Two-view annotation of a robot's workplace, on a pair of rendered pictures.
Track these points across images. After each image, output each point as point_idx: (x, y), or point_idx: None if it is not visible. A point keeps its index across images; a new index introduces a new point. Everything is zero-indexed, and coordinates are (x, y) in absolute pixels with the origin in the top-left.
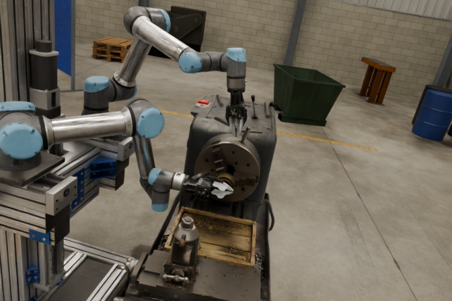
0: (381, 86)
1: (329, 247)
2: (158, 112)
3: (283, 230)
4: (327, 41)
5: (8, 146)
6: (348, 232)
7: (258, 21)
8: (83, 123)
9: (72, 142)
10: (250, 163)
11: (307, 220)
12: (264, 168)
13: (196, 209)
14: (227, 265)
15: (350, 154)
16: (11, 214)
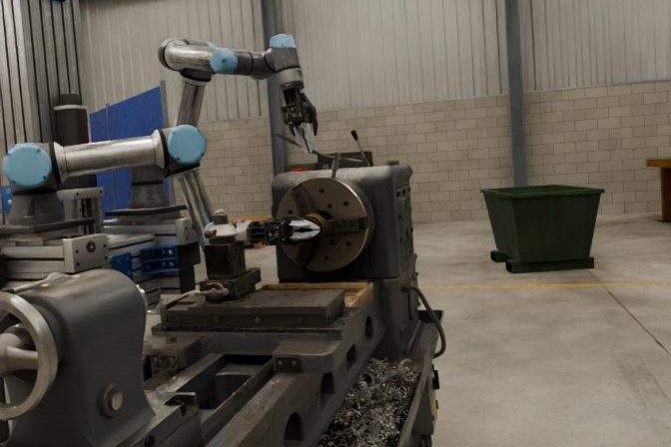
0: None
1: (598, 415)
2: (194, 128)
3: (509, 402)
4: (579, 152)
5: (12, 170)
6: (636, 393)
7: (456, 147)
8: (100, 146)
9: (120, 234)
10: (348, 201)
11: (556, 384)
12: (383, 221)
13: (284, 283)
14: (297, 290)
15: (642, 294)
16: None
